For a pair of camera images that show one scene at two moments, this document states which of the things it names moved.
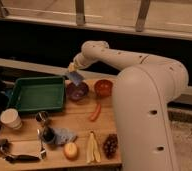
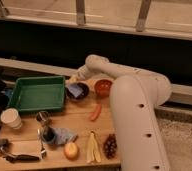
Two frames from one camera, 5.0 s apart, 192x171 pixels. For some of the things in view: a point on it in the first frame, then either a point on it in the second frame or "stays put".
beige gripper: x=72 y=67 -> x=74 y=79
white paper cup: x=11 y=119 stays put
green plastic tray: x=38 y=94 stays put
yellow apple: x=70 y=151 stays put
